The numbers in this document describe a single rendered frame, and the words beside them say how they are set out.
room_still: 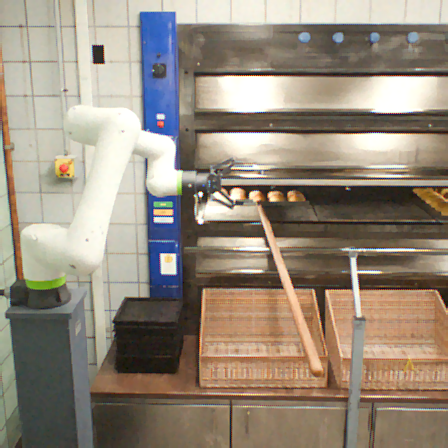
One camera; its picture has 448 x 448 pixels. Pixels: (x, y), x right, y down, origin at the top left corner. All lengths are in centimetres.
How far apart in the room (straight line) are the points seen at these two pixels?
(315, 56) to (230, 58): 38
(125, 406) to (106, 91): 141
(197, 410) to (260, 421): 28
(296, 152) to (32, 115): 125
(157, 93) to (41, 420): 149
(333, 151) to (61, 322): 153
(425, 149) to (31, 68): 186
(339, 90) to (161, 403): 160
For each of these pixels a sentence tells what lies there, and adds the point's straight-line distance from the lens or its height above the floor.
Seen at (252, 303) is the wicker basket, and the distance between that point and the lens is 298.
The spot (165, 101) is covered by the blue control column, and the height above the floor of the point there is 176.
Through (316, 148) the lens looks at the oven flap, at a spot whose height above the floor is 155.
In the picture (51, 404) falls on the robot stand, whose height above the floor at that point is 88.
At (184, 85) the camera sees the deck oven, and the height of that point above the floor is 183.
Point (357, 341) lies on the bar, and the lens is 249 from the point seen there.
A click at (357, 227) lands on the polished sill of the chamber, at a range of 295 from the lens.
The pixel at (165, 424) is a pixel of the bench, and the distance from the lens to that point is 273.
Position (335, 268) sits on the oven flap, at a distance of 298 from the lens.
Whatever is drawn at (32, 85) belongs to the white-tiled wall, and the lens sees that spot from 296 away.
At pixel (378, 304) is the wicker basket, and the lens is 305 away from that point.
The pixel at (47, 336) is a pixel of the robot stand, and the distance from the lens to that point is 196.
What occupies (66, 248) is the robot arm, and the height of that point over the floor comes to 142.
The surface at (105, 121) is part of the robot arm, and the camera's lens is 186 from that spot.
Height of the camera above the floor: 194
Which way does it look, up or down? 15 degrees down
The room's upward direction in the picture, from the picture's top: straight up
